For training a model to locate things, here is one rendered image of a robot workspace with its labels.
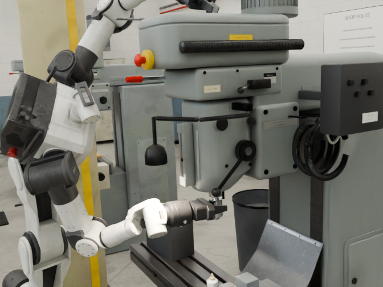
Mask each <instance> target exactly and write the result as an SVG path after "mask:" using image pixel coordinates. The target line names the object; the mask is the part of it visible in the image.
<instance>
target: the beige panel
mask: <svg viewBox="0 0 383 287"><path fill-rule="evenodd" d="M16 4H17V14H18V24H19V33H20V39H21V49H22V59H23V68H24V73H26V74H28V75H31V76H34V77H37V78H39V79H42V80H44V81H46V79H47V77H48V76H49V74H48V72H47V68H48V66H49V65H50V63H51V62H52V60H53V59H54V57H55V56H56V55H57V54H58V53H59V52H60V51H63V50H71V51H73V52H74V53H75V48H76V47H77V45H78V44H79V42H80V40H81V39H82V37H83V35H84V34H85V32H86V28H85V15H84V2H83V0H16ZM78 169H79V172H80V176H79V180H78V182H77V184H76V187H77V189H78V192H79V194H80V196H81V198H82V201H83V203H84V205H85V208H86V210H87V212H88V214H89V215H92V216H94V217H98V218H101V219H102V214H101V201H100V188H99V175H98V168H97V154H96V141H95V136H94V141H93V148H92V150H91V152H90V154H89V155H88V157H87V158H86V159H85V160H84V161H83V163H82V164H81V165H79V166H78ZM62 287H110V286H109V284H108V281H107V267H106V260H105V249H104V250H102V251H100V252H97V254H96V255H94V256H92V257H85V256H82V255H81V254H80V253H79V252H78V251H76V250H74V249H73V248H71V264H70V267H69V269H68V271H67V274H66V276H65V278H64V281H63V286H62Z"/></svg>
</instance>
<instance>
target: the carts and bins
mask: <svg viewBox="0 0 383 287"><path fill-rule="evenodd" d="M232 202H233V207H234V219H235V231H236V238H237V250H238V262H239V270H240V271H241V272H242V271H243V270H244V268H245V266H246V265H247V263H248V262H249V261H250V259H251V258H252V256H253V254H254V253H255V251H256V249H257V247H258V244H259V242H260V238H261V236H262V233H263V231H264V228H265V225H266V223H267V219H269V203H268V189H251V190H243V191H240V192H237V193H235V194H234V195H233V196H232Z"/></svg>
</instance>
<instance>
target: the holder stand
mask: <svg viewBox="0 0 383 287"><path fill-rule="evenodd" d="M166 229H167V232H168V233H167V234H166V235H164V236H161V237H158V238H154V239H150V238H148V233H147V230H146V242H147V246H148V247H149V248H151V249H153V250H154V251H156V252H157V253H159V254H161V255H162V256H164V257H165V258H167V259H168V260H170V261H172V262H174V261H177V260H180V259H183V258H185V257H188V256H191V255H193V254H194V234H193V221H191V223H190V224H189V225H183V226H182V227H180V226H179V227H173V228H170V227H169V226H168V225H166Z"/></svg>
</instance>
